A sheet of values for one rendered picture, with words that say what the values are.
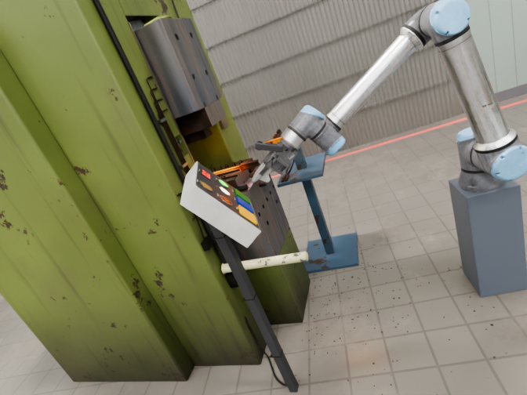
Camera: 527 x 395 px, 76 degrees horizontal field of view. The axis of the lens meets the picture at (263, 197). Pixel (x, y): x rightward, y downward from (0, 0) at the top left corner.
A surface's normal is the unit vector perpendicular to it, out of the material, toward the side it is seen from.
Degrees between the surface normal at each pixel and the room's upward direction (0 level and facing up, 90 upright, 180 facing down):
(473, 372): 0
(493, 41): 90
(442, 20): 83
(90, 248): 90
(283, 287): 90
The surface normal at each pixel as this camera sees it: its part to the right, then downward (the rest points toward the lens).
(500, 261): -0.11, 0.43
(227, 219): 0.16, 0.33
